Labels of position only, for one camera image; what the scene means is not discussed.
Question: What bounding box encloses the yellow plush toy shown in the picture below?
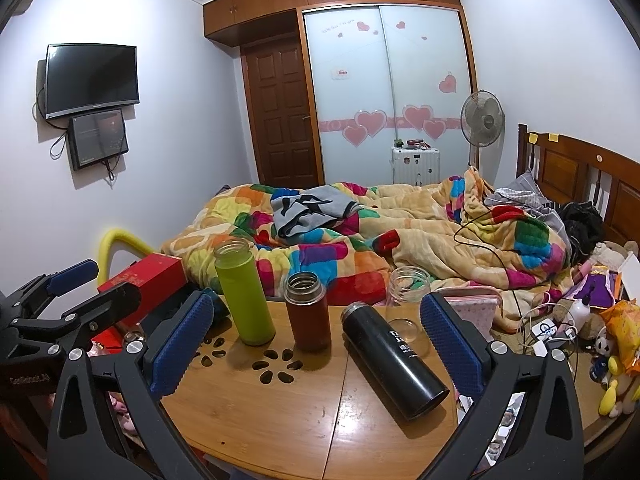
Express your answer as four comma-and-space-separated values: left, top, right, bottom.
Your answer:
597, 300, 640, 418

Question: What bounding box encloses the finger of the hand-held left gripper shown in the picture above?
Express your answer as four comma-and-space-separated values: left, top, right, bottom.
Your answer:
7, 259, 100, 318
10, 282, 143, 361

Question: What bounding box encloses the green thermos cup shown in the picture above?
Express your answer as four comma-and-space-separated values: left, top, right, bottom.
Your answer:
214, 239, 277, 347

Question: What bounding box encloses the white charger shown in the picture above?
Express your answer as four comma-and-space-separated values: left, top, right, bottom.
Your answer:
530, 317, 559, 342

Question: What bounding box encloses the wooden bed headboard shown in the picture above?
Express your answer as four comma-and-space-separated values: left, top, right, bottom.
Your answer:
515, 124, 640, 257

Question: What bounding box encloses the white suitcase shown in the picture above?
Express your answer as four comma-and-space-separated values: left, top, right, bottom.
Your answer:
391, 146, 442, 186

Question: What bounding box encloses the clear glass jar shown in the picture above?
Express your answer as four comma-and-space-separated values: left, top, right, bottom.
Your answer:
384, 266, 434, 358

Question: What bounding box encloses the standing electric fan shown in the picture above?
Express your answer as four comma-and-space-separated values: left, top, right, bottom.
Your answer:
460, 90, 506, 172

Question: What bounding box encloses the black television cable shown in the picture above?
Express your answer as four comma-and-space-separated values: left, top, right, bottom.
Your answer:
31, 60, 69, 159

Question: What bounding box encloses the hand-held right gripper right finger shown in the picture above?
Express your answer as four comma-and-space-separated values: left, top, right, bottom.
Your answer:
419, 291, 586, 480

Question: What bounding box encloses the beige plush bear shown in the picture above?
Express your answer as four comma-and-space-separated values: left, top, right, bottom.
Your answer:
590, 240, 640, 273

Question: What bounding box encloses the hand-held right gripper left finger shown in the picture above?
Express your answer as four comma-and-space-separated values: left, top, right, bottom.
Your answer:
47, 291, 217, 480

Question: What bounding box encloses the pink pouch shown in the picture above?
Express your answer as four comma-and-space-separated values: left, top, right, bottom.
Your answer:
442, 292, 504, 335

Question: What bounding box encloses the grey checked pillow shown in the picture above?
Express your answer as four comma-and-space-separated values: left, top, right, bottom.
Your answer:
484, 170, 569, 242

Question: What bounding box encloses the red cardboard box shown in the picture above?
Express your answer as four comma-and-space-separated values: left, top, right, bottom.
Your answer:
97, 255, 187, 346

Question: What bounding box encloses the small black monitor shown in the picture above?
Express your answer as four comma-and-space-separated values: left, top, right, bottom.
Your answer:
68, 109, 130, 172

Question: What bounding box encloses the wooden wardrobe with glass doors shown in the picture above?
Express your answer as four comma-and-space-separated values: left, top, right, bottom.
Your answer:
202, 0, 482, 187

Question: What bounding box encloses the black thermos cup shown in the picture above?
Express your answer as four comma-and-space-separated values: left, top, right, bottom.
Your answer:
341, 302, 451, 422

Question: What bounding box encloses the grey printed cloth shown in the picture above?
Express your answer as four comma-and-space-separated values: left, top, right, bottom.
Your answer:
270, 185, 359, 240

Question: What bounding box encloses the red-brown thermos cup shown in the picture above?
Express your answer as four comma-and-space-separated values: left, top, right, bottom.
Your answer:
284, 271, 332, 352

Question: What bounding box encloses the small white bottle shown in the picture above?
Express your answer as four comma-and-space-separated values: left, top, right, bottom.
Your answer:
570, 297, 594, 327

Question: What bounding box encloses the colourful patchwork blanket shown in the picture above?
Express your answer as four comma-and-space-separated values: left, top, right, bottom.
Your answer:
160, 167, 575, 332

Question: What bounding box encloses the dark wooden door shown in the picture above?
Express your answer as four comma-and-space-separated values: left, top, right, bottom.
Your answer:
240, 42, 322, 189

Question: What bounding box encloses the yellow foam tube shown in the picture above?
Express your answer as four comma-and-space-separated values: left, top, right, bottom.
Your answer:
98, 227, 154, 286

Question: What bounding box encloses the purple box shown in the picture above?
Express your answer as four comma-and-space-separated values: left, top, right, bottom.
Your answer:
570, 269, 622, 311

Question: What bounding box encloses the wall-mounted black television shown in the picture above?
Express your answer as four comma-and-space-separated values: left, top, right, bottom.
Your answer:
44, 43, 140, 120

